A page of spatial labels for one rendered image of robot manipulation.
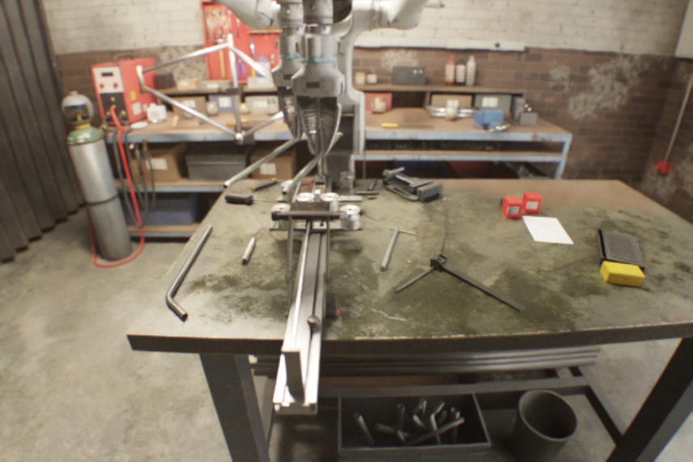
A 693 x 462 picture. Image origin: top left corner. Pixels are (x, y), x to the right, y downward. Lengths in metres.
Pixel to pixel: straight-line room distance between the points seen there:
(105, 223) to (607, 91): 4.00
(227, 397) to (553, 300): 0.76
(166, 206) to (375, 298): 2.22
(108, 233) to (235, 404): 1.98
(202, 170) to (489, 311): 2.14
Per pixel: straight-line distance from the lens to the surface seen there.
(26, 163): 3.41
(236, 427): 1.07
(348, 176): 1.25
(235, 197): 1.20
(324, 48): 0.72
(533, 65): 3.38
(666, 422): 1.44
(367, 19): 1.23
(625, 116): 3.95
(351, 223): 0.91
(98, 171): 2.63
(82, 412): 1.97
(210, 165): 2.56
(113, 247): 2.82
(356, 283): 0.82
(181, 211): 2.79
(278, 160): 2.44
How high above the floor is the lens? 1.38
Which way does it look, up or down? 25 degrees down
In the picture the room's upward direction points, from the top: straight up
